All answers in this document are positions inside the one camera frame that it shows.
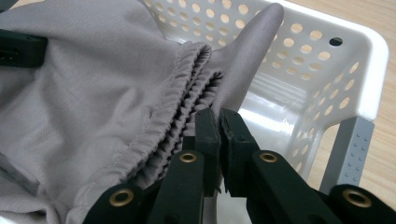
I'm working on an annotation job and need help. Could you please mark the white perforated plastic basket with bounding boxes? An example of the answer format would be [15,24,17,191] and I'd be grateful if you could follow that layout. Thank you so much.
[138,0,390,224]

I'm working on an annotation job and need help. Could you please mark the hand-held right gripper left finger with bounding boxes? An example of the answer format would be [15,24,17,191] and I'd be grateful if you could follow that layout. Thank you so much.
[182,107,222,198]

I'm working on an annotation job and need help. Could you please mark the grey pants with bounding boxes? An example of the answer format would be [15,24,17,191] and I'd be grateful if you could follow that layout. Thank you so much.
[0,0,285,224]

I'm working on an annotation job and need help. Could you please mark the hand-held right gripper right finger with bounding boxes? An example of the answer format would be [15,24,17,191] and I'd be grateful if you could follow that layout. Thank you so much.
[219,107,262,198]

